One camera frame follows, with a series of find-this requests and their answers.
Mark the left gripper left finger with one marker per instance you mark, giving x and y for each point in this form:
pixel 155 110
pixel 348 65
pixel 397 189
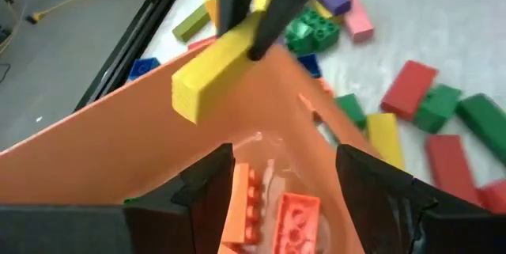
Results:
pixel 158 230

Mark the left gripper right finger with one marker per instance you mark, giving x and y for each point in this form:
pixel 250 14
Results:
pixel 415 222

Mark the long yellow block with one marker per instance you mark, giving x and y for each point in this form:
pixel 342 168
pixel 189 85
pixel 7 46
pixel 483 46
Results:
pixel 321 8
pixel 209 72
pixel 385 139

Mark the long green studded brick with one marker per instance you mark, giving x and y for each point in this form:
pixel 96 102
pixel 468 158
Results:
pixel 132 199

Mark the long orange studded brick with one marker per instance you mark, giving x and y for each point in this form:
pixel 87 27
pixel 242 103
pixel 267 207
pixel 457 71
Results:
pixel 241 202

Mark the orange plastic bin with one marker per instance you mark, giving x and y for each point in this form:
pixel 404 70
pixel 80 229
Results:
pixel 118 147

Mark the red-orange studded brick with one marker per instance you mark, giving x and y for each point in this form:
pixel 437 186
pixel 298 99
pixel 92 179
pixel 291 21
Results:
pixel 296 222

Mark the small yellow block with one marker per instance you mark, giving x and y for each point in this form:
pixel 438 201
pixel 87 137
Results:
pixel 211 2

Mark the dark green studded brick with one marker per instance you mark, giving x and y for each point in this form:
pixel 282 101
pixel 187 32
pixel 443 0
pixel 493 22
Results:
pixel 325 30

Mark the long olive green block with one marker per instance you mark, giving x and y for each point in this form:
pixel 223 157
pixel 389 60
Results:
pixel 191 22

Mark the long red block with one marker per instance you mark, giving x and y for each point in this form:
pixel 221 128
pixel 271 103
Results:
pixel 201 42
pixel 450 169
pixel 409 89

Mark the long pink block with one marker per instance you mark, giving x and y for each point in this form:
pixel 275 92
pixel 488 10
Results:
pixel 357 18

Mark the small red block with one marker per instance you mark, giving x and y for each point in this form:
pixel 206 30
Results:
pixel 494 196

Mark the small green block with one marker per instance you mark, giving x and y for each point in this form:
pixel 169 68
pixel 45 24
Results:
pixel 436 107

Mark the small blue studded brick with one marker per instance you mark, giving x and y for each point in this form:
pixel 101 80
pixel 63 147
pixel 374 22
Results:
pixel 143 68

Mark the green cube block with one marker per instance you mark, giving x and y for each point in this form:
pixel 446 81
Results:
pixel 352 109

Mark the black metal table frame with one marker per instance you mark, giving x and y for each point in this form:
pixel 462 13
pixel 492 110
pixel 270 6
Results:
pixel 124 50

